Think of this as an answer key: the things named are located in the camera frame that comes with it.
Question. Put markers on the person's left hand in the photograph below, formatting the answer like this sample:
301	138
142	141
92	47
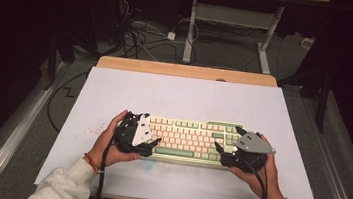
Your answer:
103	148

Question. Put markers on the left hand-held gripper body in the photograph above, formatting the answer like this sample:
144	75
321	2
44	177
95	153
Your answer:
127	134

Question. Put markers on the white power adapter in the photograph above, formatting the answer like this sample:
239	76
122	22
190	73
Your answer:
171	35

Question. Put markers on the white table cover sheet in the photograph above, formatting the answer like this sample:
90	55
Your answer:
181	96

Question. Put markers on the green and pink keyboard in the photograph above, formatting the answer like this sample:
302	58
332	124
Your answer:
190	138

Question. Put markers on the white metal desk frame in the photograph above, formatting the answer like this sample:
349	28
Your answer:
190	30

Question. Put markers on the aluminium floor rail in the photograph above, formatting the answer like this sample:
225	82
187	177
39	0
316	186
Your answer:
8	147
333	177

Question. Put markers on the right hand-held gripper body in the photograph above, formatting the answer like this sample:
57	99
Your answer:
253	145

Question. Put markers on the person's right hand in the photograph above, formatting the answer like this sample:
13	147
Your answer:
262	183

